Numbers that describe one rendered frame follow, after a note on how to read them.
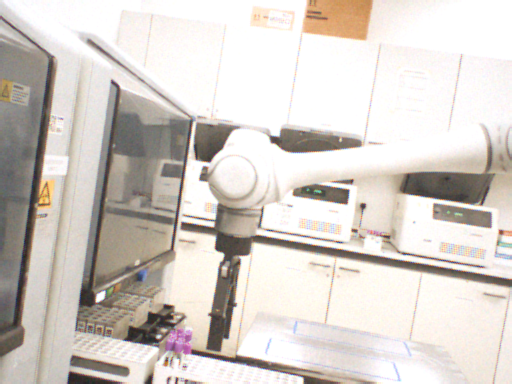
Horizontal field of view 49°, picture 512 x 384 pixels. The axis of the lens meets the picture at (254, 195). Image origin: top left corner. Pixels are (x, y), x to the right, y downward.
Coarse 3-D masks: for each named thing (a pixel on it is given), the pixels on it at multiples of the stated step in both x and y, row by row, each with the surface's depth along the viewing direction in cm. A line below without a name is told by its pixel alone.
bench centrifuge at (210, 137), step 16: (208, 128) 359; (224, 128) 361; (240, 128) 357; (256, 128) 356; (208, 144) 381; (224, 144) 378; (192, 160) 357; (208, 160) 400; (192, 176) 351; (192, 192) 349; (208, 192) 348; (192, 208) 350; (208, 208) 348
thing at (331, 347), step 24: (264, 312) 182; (264, 336) 157; (288, 336) 160; (312, 336) 164; (336, 336) 168; (360, 336) 172; (384, 336) 177; (240, 360) 139; (264, 360) 138; (288, 360) 140; (312, 360) 143; (336, 360) 146; (360, 360) 149; (384, 360) 152; (408, 360) 156; (432, 360) 159
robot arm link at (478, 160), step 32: (480, 128) 107; (224, 160) 90; (256, 160) 90; (288, 160) 95; (320, 160) 96; (352, 160) 99; (384, 160) 103; (416, 160) 107; (448, 160) 108; (480, 160) 106; (224, 192) 90; (256, 192) 90
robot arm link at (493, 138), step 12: (492, 120) 109; (504, 120) 106; (492, 132) 106; (504, 132) 104; (492, 144) 105; (504, 144) 104; (492, 156) 106; (504, 156) 104; (492, 168) 108; (504, 168) 107
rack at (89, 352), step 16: (80, 336) 121; (96, 336) 122; (80, 352) 113; (96, 352) 113; (112, 352) 115; (128, 352) 116; (144, 352) 118; (80, 368) 113; (96, 368) 119; (112, 368) 121; (128, 368) 122; (144, 368) 112
